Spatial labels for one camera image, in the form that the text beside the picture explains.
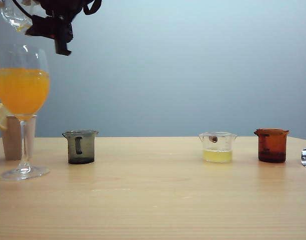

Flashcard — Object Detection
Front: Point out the clear wine glass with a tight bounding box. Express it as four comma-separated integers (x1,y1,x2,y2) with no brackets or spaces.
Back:
0,44,50,181

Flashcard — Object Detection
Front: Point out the amber glass measuring cup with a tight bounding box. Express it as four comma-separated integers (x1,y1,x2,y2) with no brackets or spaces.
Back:
254,128,290,164

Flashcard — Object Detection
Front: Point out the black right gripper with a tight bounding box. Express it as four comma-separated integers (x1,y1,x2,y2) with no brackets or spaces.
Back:
24,0,93,56

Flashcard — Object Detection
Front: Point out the clear glass measuring cup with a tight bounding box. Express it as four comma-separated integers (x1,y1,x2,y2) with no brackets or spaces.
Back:
0,0,33,33

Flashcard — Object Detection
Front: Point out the grey glass measuring cup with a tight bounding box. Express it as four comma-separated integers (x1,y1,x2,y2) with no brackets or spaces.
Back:
61,129,99,165

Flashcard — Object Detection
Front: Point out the beige paper cup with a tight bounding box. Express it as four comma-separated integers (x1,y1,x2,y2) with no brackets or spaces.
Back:
0,115,37,161

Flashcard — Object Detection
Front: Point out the measuring cup with yellow liquid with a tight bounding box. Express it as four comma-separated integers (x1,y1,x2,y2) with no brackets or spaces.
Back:
198,131,237,164

